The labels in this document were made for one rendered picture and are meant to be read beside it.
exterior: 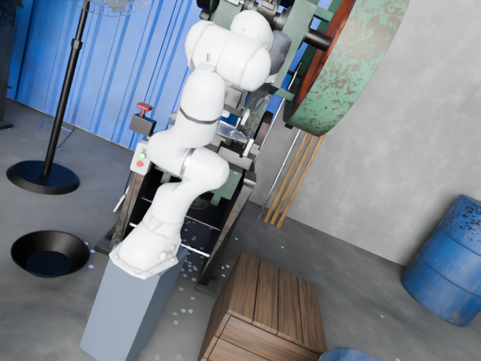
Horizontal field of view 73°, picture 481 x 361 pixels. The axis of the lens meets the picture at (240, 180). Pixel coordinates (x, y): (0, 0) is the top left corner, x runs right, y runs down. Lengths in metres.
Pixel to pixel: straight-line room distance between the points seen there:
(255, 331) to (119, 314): 0.46
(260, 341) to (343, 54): 1.07
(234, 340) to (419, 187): 2.47
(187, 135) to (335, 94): 0.71
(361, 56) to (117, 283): 1.15
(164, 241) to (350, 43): 0.94
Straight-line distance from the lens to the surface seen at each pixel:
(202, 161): 0.93
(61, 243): 1.76
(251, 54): 0.79
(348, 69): 1.34
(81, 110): 3.23
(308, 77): 1.96
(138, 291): 1.12
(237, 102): 1.59
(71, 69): 2.08
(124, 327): 1.23
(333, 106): 1.40
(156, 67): 2.94
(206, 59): 0.81
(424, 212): 3.47
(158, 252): 1.02
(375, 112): 3.03
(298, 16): 1.59
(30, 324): 1.47
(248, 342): 1.28
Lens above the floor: 1.10
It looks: 18 degrees down
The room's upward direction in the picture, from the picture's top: 25 degrees clockwise
